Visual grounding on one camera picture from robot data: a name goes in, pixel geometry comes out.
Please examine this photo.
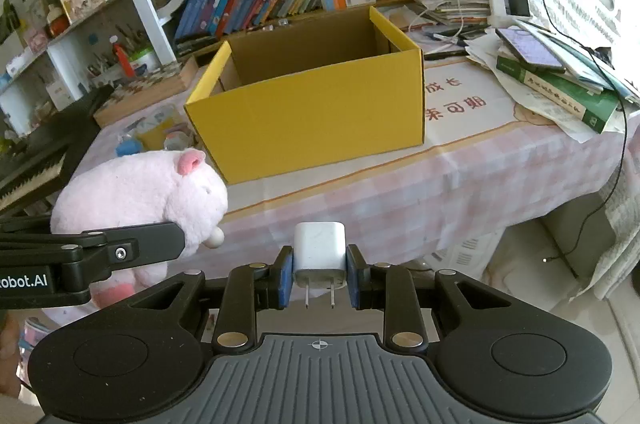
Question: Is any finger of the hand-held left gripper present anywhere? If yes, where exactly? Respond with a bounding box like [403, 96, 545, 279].
[0, 222, 187, 295]

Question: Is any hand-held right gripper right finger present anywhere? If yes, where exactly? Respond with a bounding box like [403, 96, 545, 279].
[346, 245, 506, 353]

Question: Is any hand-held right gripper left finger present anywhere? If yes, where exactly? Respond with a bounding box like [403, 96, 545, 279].
[131, 245, 294, 353]

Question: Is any white charger plug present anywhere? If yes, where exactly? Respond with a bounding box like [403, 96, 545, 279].
[292, 221, 348, 308]

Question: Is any pink plush toy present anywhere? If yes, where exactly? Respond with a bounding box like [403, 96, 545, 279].
[50, 148, 230, 308]

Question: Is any yellow cardboard box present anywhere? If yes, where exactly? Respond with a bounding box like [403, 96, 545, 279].
[184, 5, 426, 186]

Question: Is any clear plastic pouch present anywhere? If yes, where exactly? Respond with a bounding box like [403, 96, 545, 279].
[115, 103, 197, 156]

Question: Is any black piano keyboard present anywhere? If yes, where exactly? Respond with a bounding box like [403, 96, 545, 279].
[0, 84, 114, 221]

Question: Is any wooden chess box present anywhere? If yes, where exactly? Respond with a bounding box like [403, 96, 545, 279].
[92, 54, 201, 128]

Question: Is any red bottle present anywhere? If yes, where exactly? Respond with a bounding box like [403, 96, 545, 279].
[112, 43, 137, 79]

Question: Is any green book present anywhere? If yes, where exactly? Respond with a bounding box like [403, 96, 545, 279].
[495, 54, 624, 135]

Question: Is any orange white small box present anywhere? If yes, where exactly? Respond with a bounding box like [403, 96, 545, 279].
[320, 0, 377, 12]

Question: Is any dark tablet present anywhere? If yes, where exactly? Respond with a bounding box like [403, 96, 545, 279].
[495, 26, 568, 75]

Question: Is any stack of papers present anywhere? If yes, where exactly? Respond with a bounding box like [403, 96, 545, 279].
[412, 0, 496, 36]

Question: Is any white power strip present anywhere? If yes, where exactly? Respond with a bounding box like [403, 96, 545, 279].
[487, 0, 516, 30]

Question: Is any printed white cloth cover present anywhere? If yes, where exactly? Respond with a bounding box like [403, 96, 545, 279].
[520, 0, 640, 55]

